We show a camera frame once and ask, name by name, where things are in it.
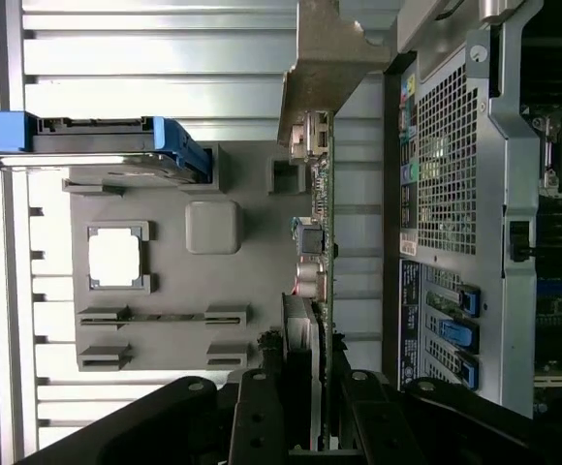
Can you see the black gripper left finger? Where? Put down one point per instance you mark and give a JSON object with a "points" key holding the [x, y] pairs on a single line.
{"points": [[257, 416]]}

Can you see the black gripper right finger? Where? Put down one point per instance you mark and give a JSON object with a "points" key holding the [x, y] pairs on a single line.
{"points": [[373, 416]]}

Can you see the blue expansion slot clip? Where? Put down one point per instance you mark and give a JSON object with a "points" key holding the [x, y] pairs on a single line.
{"points": [[470, 372], [470, 301], [458, 335]]}

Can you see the RAM stick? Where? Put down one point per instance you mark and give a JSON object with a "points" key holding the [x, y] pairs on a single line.
{"points": [[165, 318]]}

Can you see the CPU chip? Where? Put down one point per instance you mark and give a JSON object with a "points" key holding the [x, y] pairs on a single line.
{"points": [[115, 259]]}

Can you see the black case latch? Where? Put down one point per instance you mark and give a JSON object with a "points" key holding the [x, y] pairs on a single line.
{"points": [[519, 241]]}

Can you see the grey parts rack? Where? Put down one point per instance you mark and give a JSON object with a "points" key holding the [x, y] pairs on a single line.
{"points": [[165, 203]]}

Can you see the grey PC case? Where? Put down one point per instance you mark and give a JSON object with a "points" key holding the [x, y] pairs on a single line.
{"points": [[455, 145]]}

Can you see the hard disk with blue carrier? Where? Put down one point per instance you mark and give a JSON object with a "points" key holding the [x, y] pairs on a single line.
{"points": [[92, 140]]}

